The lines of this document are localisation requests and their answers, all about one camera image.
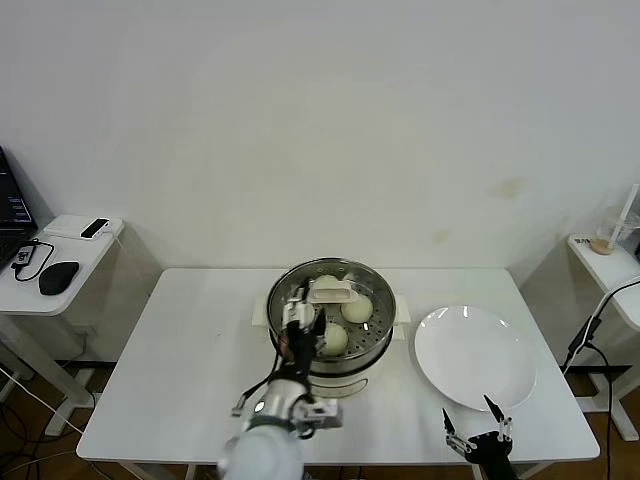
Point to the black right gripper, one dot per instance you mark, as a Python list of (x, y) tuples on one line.
[(492, 457)]

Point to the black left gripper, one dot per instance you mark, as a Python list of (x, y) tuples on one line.
[(300, 352)]

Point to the white steamed baozi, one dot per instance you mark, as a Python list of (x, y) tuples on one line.
[(324, 281), (335, 340), (357, 311)]

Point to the glass pot lid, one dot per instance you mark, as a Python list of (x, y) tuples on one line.
[(335, 295)]

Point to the steel steamer basket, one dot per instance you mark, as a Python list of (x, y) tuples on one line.
[(385, 320)]

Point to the white round plate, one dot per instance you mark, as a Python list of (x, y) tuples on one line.
[(470, 360)]

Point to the clear plastic drink cup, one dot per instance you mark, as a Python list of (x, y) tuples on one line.
[(602, 242)]

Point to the small black white device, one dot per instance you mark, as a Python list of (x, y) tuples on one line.
[(95, 228)]

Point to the black computer mouse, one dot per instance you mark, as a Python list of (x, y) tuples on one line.
[(59, 277)]

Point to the flat white box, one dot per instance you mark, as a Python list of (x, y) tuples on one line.
[(62, 226)]

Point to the white drinking straw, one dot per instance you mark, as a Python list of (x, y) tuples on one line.
[(627, 210)]

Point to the white side table with laptop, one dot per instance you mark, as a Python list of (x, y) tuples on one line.
[(30, 295)]

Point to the black open laptop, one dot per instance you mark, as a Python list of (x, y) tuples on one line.
[(10, 210)]

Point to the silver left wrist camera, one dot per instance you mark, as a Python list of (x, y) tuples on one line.
[(320, 412)]

